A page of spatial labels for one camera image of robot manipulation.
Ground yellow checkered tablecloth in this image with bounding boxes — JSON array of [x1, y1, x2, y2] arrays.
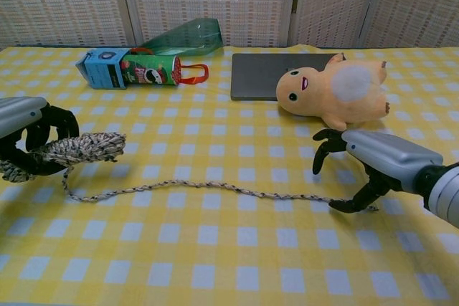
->
[[0, 44, 459, 306]]

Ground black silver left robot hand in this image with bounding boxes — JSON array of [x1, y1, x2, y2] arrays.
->
[[0, 96, 80, 178]]

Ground grey closed laptop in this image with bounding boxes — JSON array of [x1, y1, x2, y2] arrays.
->
[[230, 53, 340, 102]]

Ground green Pringles can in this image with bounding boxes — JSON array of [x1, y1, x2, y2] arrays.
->
[[120, 53, 182, 90]]

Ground black and white rope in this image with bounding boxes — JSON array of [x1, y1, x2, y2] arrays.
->
[[0, 132, 379, 212]]

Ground yellow plush toy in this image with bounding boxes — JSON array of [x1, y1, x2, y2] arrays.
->
[[275, 52, 389, 132]]

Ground orange strap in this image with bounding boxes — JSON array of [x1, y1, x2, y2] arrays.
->
[[131, 47, 209, 85]]

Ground green plastic bottle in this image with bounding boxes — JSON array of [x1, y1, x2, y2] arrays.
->
[[138, 18, 224, 58]]

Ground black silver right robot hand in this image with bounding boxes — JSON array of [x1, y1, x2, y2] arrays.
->
[[311, 128, 445, 213]]

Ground blue carton box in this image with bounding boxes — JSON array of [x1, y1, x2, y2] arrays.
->
[[75, 47, 130, 91]]

